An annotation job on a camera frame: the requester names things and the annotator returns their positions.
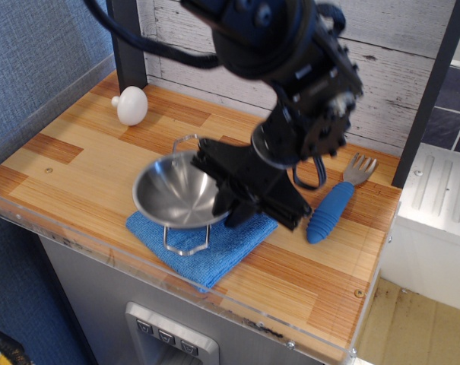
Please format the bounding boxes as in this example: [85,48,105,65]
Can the fork with blue handle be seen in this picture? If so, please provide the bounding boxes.
[306,153,378,244]

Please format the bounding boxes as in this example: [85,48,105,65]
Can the dark left frame post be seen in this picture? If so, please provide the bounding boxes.
[106,0,148,91]

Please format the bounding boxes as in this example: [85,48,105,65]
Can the small steel pot with handles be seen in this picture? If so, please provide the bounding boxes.
[132,133,233,256]

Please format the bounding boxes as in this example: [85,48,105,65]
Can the dark right frame post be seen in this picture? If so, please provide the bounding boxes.
[392,1,460,189]

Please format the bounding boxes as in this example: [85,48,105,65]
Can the yellow and black object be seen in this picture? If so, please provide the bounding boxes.
[0,332,30,364]

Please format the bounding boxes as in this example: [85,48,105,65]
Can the dark frame post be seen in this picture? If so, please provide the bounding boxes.
[106,0,148,91]
[392,1,460,189]

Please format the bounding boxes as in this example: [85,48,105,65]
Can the black braided cable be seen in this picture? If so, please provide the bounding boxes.
[83,0,220,70]

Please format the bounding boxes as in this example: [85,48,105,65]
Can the grey dispenser button panel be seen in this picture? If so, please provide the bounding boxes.
[125,302,220,364]

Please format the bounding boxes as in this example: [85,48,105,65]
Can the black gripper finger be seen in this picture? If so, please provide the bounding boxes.
[225,201,257,228]
[212,189,236,216]

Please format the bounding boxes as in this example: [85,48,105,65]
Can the white ribbed box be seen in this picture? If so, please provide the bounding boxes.
[381,144,460,309]

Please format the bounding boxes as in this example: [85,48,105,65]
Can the white mushroom-shaped toy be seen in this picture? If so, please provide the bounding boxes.
[111,86,148,126]

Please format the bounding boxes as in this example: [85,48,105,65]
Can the clear acrylic table edge guard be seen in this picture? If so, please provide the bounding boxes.
[0,194,388,364]

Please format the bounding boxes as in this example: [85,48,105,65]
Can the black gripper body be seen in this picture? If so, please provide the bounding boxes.
[192,138,311,230]

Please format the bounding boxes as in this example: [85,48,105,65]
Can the blue folded cloth napkin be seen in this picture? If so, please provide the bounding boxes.
[125,211,278,293]

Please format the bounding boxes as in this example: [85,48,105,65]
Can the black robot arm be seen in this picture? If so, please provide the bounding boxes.
[182,1,363,229]

